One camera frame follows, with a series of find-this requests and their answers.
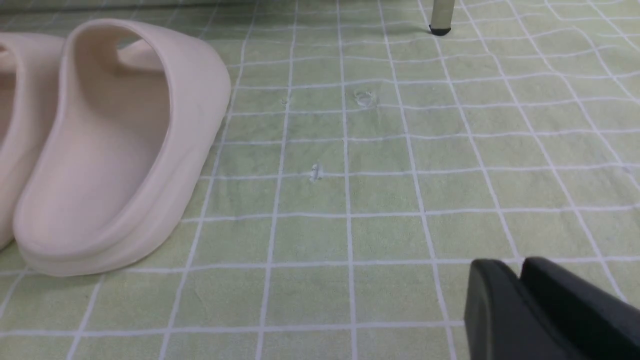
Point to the silver metal shoe rack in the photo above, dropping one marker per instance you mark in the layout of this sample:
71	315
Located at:
441	17

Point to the cream foam slide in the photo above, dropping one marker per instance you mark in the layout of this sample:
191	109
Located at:
29	66
139	107

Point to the left cream foam slide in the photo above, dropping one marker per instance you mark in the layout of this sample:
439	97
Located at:
29	66

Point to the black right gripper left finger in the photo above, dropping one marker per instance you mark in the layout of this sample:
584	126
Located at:
504	322

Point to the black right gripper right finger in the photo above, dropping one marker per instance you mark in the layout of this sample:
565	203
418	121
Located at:
599	325

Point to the right cream foam slide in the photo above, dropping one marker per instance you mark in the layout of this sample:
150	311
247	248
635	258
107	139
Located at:
139	107

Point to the green checkered cloth mat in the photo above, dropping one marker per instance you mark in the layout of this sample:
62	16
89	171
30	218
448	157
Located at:
361	167

